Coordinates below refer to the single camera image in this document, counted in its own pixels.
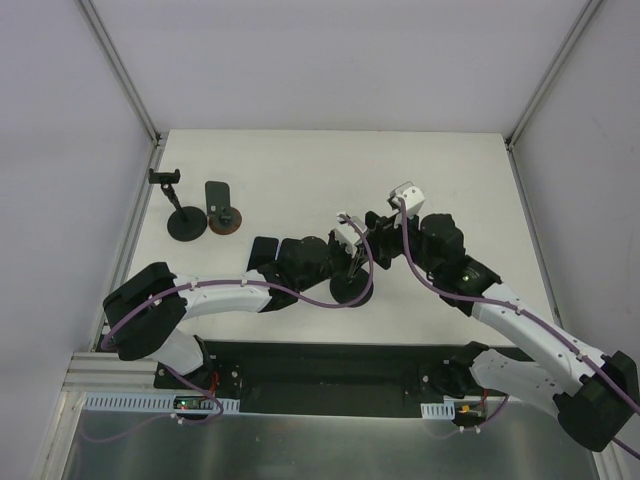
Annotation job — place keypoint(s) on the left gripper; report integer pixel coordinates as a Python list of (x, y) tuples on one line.
[(338, 258)]

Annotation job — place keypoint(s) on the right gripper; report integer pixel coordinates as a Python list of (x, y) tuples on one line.
[(378, 239)]

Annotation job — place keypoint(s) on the light blue phone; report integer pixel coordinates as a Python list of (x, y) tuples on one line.
[(263, 251)]

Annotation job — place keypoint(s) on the brown-base phone stand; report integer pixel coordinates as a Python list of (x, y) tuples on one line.
[(223, 218)]

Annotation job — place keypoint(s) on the black round-base phone stand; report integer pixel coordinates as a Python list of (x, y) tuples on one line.
[(186, 223)]

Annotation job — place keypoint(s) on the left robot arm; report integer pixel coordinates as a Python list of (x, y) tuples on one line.
[(145, 313)]

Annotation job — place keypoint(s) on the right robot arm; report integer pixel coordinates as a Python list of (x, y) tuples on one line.
[(590, 393)]

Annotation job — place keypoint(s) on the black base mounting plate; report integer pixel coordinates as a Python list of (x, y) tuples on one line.
[(385, 381)]

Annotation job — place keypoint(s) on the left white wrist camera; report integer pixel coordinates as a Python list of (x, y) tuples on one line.
[(348, 234)]

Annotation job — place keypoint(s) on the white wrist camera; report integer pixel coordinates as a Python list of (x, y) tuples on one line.
[(413, 198), (348, 234)]

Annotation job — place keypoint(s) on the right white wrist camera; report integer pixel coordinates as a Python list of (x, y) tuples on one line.
[(413, 198)]

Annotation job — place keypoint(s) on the right white cable duct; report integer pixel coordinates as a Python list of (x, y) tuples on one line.
[(438, 411)]

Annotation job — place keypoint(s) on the white cable duct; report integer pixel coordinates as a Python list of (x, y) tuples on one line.
[(158, 403), (438, 411)]

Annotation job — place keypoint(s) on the left white cable duct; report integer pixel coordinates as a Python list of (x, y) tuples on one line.
[(158, 403)]

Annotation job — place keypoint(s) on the right aluminium frame post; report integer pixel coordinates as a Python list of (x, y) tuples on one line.
[(559, 61)]

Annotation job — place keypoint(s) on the aluminium frame post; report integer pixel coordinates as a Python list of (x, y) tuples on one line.
[(119, 70), (559, 61)]

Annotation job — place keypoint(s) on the left aluminium frame post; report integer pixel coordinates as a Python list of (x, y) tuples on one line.
[(119, 70)]

